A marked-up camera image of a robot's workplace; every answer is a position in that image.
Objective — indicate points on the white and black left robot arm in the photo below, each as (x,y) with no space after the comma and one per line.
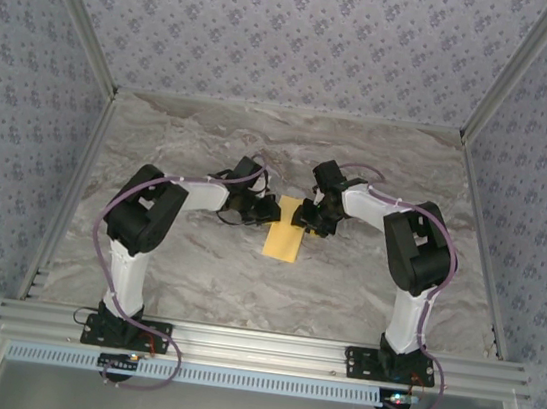
(130,276)

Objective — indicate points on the thin aluminium table rail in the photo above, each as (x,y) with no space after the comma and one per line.
(291,110)

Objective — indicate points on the small black controller board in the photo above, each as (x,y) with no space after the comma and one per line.
(116,361)
(394,401)

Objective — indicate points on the yellow cloth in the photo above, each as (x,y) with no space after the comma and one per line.
(283,241)

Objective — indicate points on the wide aluminium frame beam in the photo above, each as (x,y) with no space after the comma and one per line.
(259,349)

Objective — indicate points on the aluminium table side rail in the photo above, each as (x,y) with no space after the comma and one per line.
(70,198)
(476,191)

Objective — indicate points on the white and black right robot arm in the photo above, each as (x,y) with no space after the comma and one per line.
(406,328)

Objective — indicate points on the slanted aluminium frame post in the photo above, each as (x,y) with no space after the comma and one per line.
(518,70)
(76,17)

